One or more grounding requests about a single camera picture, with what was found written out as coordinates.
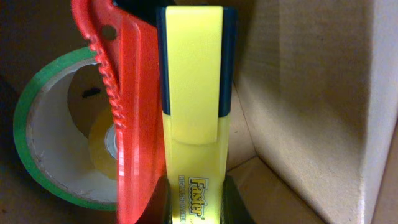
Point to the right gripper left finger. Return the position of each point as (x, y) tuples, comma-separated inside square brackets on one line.
[(158, 210)]

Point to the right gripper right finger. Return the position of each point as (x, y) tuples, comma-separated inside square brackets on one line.
[(233, 210)]

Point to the small yellow tape roll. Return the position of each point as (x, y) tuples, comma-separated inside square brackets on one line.
[(102, 160)]

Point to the green tape roll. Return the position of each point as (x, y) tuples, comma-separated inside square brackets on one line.
[(49, 144)]

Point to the brown cardboard box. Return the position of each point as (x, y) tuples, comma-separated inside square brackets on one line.
[(316, 133)]

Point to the orange utility knife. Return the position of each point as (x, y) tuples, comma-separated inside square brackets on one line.
[(126, 47)]

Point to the yellow highlighter pen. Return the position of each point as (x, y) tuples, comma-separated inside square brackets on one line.
[(196, 52)]

